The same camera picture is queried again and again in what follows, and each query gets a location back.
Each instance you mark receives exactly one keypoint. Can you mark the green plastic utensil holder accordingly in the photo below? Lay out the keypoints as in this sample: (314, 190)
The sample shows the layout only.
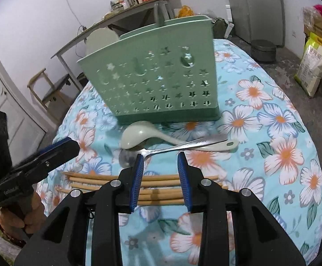
(150, 88)

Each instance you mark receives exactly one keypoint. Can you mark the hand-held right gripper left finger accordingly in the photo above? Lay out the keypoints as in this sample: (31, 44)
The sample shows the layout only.
(137, 180)

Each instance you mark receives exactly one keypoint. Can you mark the metal spoon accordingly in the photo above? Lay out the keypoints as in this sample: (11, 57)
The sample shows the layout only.
(126, 158)

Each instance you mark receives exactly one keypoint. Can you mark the yellow plastic bag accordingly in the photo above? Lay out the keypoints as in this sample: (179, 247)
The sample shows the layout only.
(186, 11)

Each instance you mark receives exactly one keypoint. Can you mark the white panel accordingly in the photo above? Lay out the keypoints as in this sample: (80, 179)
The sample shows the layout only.
(229, 27)

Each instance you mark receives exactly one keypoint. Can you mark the olive green bag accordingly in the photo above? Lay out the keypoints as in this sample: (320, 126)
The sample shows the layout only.
(219, 27)

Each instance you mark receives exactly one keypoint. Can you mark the clear plastic bag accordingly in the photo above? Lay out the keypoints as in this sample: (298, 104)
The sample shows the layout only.
(309, 15)

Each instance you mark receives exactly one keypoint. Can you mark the blue floral blanket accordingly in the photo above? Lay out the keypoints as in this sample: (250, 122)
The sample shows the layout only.
(260, 133)

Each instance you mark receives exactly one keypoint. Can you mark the white door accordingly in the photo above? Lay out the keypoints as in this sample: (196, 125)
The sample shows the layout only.
(14, 110)

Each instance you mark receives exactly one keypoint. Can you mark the long grey table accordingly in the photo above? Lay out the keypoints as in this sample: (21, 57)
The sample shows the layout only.
(100, 25)

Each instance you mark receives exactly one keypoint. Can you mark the person's left hand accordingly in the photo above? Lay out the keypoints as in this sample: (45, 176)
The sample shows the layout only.
(36, 216)

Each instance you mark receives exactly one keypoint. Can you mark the dark grey rice cooker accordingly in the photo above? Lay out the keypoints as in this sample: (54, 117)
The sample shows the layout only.
(263, 51)

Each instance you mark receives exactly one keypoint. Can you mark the pink plastic bag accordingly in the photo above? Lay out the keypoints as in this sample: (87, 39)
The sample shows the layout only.
(321, 9)

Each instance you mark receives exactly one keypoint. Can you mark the yellow and white rice bag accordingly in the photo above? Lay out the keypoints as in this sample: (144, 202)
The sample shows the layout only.
(312, 63)

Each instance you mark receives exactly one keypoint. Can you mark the wooden chair with dark seat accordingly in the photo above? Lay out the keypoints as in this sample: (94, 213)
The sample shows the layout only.
(57, 88)

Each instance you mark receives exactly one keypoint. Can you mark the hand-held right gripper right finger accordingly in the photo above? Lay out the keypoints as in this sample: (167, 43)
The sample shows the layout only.
(183, 180)

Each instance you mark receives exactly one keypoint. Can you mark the silver refrigerator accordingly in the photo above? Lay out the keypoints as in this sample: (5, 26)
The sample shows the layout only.
(260, 11)

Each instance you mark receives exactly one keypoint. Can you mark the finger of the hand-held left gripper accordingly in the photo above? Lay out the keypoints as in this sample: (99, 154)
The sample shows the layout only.
(53, 158)

